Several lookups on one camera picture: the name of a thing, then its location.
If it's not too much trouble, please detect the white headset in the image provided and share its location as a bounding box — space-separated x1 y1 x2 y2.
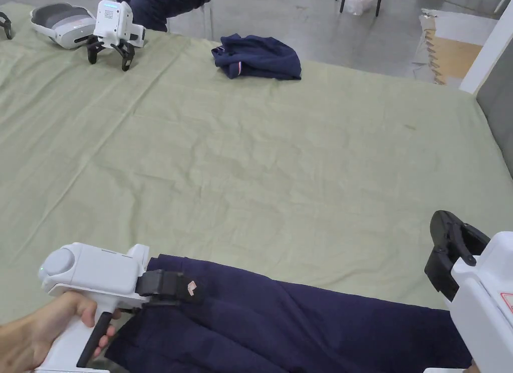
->
30 3 98 51

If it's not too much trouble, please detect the grey padded headboard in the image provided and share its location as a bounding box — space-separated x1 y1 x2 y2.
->
458 0 513 159

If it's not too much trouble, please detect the bed with pale green sheet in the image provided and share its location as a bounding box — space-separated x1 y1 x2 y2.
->
0 2 513 325

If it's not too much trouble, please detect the folded dark blue garment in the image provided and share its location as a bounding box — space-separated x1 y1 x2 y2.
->
211 34 303 81

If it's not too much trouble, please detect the dark blue garment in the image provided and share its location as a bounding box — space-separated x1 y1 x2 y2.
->
211 34 303 81
105 252 474 373

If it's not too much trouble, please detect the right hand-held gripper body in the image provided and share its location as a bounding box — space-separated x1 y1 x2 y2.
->
424 230 513 373

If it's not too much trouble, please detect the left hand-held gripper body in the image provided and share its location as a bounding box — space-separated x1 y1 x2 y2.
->
39 242 166 373

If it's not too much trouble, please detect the person's left hand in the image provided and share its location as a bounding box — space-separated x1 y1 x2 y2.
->
0 290 122 373

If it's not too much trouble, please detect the flattened cardboard sheet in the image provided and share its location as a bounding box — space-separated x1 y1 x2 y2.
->
412 8 484 85

